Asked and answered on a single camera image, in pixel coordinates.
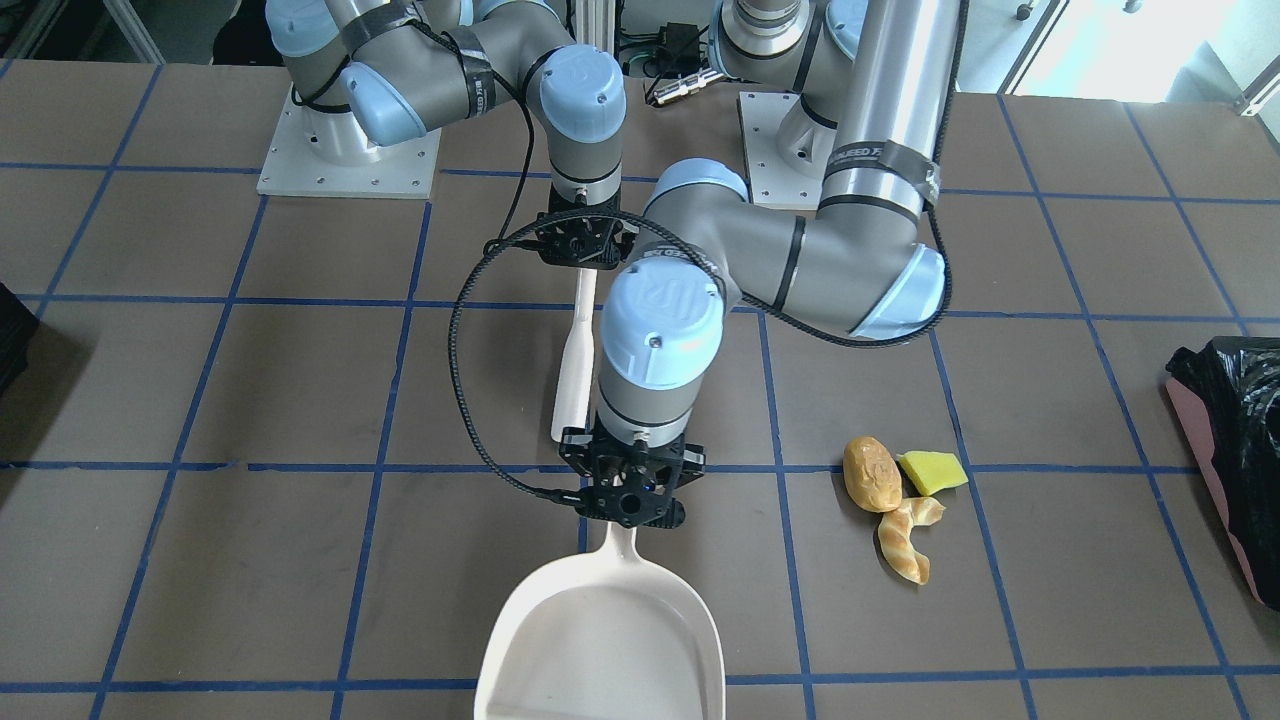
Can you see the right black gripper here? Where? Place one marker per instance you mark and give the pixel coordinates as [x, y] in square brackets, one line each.
[546, 231]

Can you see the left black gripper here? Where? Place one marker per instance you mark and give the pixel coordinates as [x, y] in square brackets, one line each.
[576, 454]

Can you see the white hand brush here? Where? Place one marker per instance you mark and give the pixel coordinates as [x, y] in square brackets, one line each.
[576, 371]

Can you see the white plastic dustpan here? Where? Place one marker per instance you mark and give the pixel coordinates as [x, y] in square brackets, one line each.
[603, 635]

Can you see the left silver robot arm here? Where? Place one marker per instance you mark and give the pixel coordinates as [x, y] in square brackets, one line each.
[877, 77]

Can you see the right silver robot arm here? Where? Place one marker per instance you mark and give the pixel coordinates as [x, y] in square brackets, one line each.
[370, 75]

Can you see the black bin at edge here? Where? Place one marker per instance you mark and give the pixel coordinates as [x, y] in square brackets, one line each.
[18, 327]

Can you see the pink bin with black bag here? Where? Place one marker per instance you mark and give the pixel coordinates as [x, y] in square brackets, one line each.
[1225, 397]

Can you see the silver cylindrical connector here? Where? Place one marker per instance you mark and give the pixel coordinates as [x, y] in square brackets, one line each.
[666, 93]

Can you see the black power adapter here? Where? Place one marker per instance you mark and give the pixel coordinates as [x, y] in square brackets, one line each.
[678, 46]

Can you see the brown bread roll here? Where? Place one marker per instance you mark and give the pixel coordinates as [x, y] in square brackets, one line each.
[871, 476]

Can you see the twisted croissant pastry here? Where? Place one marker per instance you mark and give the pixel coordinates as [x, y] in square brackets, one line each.
[895, 537]

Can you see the yellow sponge wedge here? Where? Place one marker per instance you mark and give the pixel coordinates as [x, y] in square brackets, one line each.
[931, 471]

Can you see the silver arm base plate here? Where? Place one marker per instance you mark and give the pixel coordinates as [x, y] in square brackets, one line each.
[787, 142]

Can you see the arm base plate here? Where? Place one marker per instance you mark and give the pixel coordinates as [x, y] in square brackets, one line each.
[315, 154]

